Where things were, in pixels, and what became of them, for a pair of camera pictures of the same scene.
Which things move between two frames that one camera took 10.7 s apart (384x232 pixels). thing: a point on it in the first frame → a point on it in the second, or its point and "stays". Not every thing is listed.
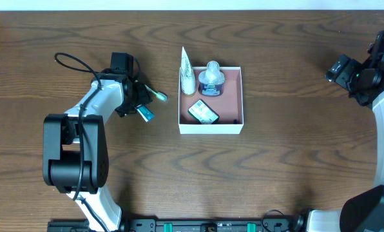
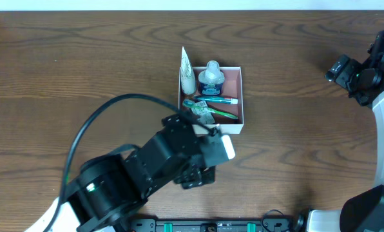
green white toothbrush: (160, 95) → (191, 103)
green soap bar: (203, 113) stays
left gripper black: (141, 97) → (188, 149)
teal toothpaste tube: (147, 115) → (217, 99)
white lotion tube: (187, 74) stays
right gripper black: (341, 72) stays
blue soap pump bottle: (211, 80) stays
